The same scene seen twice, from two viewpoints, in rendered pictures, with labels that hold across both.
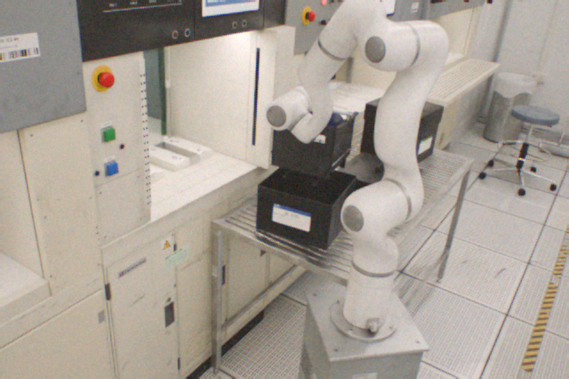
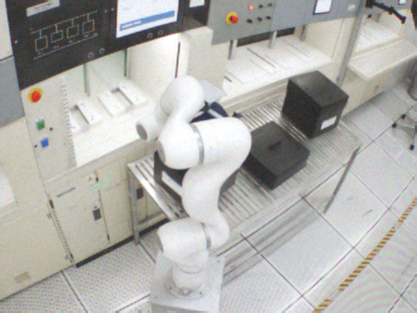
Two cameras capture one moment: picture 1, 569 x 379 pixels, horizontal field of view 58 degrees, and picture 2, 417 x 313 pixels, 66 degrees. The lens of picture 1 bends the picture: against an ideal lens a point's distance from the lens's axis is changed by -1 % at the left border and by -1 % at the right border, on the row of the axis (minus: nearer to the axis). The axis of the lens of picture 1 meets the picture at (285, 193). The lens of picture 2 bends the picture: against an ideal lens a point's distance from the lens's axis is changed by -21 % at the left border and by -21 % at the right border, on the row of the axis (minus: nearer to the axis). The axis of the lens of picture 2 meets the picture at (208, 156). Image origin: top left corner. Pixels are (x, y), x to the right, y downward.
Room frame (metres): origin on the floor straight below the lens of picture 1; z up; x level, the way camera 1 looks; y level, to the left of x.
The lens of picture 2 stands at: (0.48, -0.41, 2.17)
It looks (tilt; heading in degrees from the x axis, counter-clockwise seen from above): 46 degrees down; 14
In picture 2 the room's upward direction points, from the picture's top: 9 degrees clockwise
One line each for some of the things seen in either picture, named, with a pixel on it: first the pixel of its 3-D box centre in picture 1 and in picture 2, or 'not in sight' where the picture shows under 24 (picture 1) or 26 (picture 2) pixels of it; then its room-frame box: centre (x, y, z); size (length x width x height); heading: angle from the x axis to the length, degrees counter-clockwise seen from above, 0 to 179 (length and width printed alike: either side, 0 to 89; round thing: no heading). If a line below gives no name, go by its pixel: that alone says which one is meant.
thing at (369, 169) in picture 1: (378, 178); (273, 151); (1.94, -0.38, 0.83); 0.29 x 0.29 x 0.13; 61
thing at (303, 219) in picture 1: (307, 201); (195, 169); (1.64, -0.08, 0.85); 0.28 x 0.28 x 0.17; 67
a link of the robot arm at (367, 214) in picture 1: (372, 229); (183, 246); (1.11, -0.23, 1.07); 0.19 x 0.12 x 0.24; 133
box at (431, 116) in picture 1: (400, 129); (315, 102); (2.39, -0.54, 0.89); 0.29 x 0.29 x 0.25; 54
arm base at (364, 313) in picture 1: (368, 291); (189, 270); (1.13, -0.25, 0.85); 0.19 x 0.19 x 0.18
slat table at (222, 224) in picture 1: (353, 258); (251, 196); (1.99, -0.34, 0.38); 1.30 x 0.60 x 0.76; 149
